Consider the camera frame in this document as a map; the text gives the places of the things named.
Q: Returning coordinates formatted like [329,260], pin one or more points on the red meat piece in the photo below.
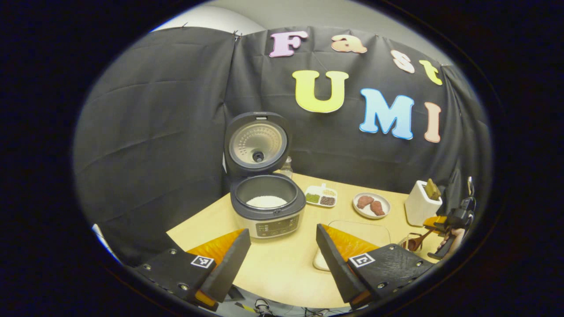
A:
[378,208]
[365,201]

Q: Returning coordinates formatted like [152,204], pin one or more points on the clear glass tray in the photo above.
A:
[361,229]

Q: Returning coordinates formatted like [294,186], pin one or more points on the white divided bean dish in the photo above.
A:
[320,197]

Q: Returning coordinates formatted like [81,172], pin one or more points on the black backdrop cloth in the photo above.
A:
[154,132]

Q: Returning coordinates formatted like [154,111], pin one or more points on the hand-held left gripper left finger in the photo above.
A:
[229,266]

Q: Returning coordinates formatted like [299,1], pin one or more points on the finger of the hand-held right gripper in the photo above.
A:
[435,221]

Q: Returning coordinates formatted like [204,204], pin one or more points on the brown toast slice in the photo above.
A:
[432,190]

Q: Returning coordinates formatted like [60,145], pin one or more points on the white round plate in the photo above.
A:
[374,216]

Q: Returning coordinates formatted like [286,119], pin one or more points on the dark grey rice cooker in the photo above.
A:
[273,224]

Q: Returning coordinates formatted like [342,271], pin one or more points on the white toaster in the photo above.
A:
[418,209]

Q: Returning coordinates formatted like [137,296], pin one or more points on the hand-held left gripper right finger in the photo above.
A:
[335,266]

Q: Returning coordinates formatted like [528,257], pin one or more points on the small clear glass bottle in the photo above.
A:
[287,169]

